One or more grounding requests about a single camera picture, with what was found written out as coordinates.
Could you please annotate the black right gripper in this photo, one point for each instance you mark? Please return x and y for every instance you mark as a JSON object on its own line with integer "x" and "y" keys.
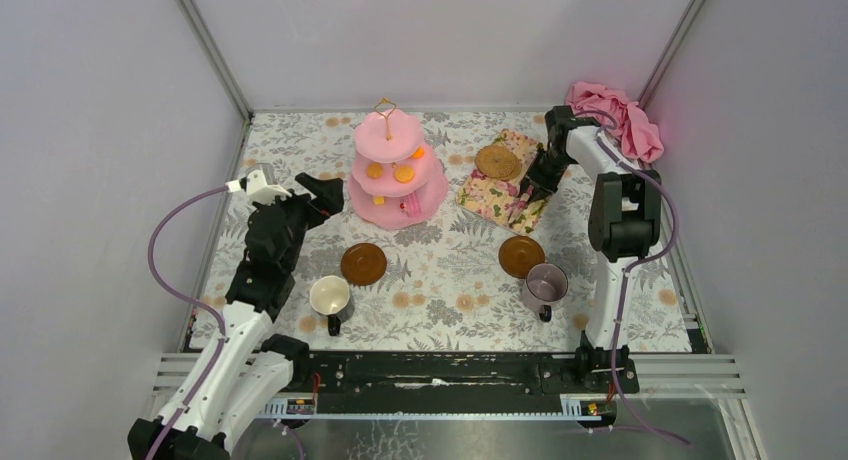
{"x": 534, "y": 180}

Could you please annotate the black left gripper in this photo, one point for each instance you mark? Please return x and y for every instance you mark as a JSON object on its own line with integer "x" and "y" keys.
{"x": 303, "y": 206}

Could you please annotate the round orange cookie toy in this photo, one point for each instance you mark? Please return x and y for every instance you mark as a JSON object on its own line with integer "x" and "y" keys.
{"x": 374, "y": 170}

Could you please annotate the floral rectangular serving tray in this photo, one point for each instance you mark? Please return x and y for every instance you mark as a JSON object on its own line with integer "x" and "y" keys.
{"x": 493, "y": 199}

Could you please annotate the small orange cookie toy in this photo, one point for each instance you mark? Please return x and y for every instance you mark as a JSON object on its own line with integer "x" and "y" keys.
{"x": 404, "y": 174}

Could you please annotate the pink cake slice toy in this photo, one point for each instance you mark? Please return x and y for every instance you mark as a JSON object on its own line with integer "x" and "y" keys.
{"x": 410, "y": 207}

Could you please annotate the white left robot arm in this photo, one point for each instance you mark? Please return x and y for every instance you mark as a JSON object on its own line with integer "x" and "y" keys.
{"x": 244, "y": 364}

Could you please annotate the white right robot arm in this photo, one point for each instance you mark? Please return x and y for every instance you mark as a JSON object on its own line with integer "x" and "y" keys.
{"x": 623, "y": 225}

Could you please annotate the round woven brown coaster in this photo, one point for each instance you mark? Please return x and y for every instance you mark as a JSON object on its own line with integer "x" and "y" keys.
{"x": 497, "y": 162}

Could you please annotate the pink three-tier cake stand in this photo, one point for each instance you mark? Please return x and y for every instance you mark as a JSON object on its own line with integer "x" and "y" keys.
{"x": 389, "y": 136}

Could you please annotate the brown saucer left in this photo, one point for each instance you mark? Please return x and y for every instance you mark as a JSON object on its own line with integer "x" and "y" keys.
{"x": 363, "y": 264}

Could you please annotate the brown saucer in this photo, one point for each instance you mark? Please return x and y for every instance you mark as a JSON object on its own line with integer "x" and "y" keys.
{"x": 519, "y": 254}
{"x": 363, "y": 264}

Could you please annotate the crumpled pink cloth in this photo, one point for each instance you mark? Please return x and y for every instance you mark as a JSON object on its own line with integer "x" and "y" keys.
{"x": 639, "y": 138}

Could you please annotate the brown saucer right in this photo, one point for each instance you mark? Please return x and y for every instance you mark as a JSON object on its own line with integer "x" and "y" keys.
{"x": 519, "y": 254}

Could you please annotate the floral tablecloth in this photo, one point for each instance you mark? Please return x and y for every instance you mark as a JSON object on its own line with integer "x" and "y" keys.
{"x": 443, "y": 288}

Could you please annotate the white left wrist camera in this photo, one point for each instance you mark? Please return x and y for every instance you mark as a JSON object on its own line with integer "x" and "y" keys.
{"x": 260, "y": 185}

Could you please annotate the cream mug black handle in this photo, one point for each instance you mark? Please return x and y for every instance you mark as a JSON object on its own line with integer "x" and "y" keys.
{"x": 331, "y": 298}

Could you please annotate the mauve mug black handle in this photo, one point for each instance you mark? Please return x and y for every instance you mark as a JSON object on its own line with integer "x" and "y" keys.
{"x": 545, "y": 286}

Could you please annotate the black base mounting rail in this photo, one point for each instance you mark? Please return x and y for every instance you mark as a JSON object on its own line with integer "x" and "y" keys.
{"x": 451, "y": 385}

